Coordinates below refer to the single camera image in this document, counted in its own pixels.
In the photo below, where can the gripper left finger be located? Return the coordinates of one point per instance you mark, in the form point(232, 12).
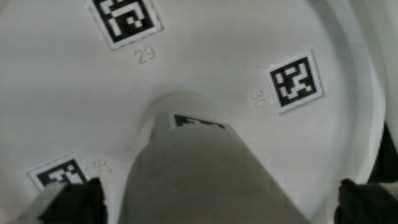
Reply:
point(67, 204)

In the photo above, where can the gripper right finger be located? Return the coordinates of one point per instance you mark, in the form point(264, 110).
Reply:
point(366, 203)

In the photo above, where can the white round table top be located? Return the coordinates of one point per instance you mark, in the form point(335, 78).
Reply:
point(277, 57)

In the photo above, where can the white cylindrical table leg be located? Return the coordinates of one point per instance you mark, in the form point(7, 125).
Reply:
point(197, 181)

